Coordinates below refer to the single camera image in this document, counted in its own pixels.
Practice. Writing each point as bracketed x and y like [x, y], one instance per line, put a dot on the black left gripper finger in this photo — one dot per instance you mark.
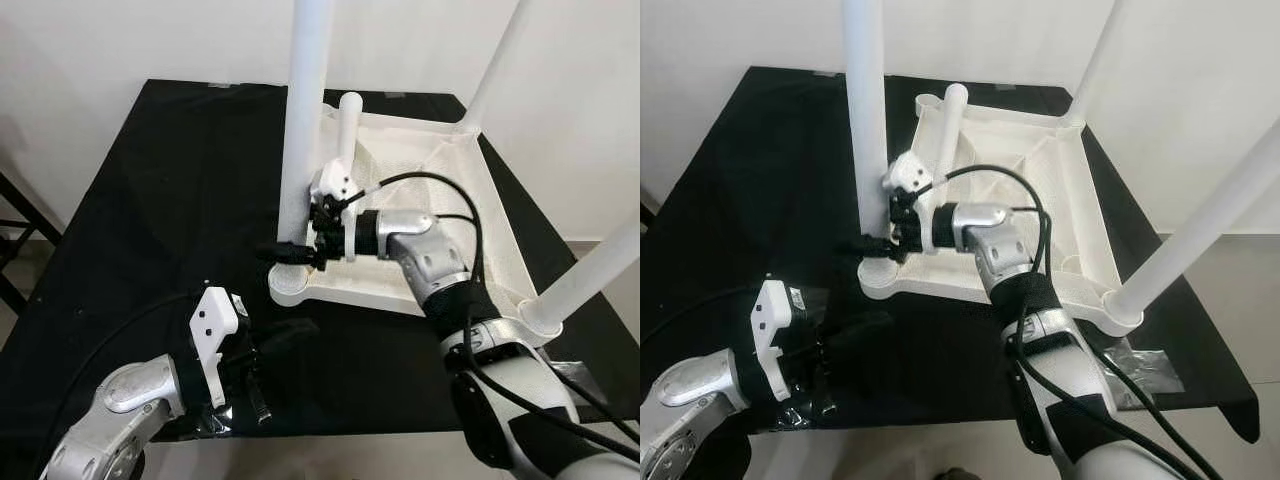
[290, 333]
[860, 328]

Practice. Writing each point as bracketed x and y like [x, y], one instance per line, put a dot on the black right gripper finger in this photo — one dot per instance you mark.
[872, 248]
[285, 255]

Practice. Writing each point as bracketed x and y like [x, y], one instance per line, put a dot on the white plastic table top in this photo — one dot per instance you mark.
[450, 200]
[1040, 190]

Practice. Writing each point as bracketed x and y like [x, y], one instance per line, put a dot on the black tablecloth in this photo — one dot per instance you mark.
[150, 200]
[760, 180]

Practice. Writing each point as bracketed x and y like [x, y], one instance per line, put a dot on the black round stool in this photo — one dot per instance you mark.
[28, 224]

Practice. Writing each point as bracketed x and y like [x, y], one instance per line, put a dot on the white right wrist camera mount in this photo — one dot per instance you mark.
[905, 172]
[330, 182]

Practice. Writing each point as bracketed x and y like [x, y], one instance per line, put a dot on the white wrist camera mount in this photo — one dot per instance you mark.
[212, 320]
[905, 172]
[330, 182]
[772, 315]

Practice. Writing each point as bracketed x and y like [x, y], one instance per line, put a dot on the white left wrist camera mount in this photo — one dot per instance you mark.
[772, 315]
[212, 320]

